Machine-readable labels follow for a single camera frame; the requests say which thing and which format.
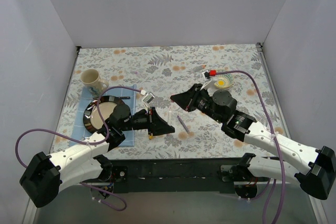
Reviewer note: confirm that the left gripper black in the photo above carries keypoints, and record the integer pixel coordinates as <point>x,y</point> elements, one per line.
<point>151,120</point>

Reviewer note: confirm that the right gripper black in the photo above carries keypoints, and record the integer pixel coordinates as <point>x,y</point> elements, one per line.
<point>191,100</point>

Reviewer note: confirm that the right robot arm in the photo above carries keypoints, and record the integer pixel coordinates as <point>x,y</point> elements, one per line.
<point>313,169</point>

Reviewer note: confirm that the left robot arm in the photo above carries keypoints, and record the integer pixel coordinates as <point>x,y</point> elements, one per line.
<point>48,174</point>

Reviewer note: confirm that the purple marker pen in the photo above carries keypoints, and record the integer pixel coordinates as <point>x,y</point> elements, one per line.
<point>183,124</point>

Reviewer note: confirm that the grey orange marker pen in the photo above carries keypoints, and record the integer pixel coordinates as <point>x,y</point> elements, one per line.
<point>198,68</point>

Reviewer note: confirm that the floral tablecloth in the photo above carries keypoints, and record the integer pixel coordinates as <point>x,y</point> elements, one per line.
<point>165,71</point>

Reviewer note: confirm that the yellow patterned bowl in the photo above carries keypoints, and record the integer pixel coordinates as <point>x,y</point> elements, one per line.
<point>223,81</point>

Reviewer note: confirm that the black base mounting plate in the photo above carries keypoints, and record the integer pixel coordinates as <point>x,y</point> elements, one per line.
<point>177,175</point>

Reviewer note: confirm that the silver fork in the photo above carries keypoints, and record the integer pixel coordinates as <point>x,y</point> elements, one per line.
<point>84,138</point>

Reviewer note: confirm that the blue checked cloth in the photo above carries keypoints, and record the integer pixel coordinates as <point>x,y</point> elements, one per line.
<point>87,119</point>

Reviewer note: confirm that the beige ceramic mug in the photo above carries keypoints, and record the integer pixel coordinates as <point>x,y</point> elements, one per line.
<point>93,82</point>

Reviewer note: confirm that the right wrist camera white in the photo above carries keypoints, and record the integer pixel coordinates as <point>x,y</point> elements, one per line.
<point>210,78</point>

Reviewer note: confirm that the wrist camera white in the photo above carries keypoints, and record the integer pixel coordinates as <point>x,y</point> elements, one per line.
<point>210,78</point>
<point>148,97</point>

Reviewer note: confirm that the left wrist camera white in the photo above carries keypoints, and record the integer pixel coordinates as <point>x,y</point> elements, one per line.
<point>148,97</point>

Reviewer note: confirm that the aluminium frame rail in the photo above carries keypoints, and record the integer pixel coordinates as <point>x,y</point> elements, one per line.
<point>254,190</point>

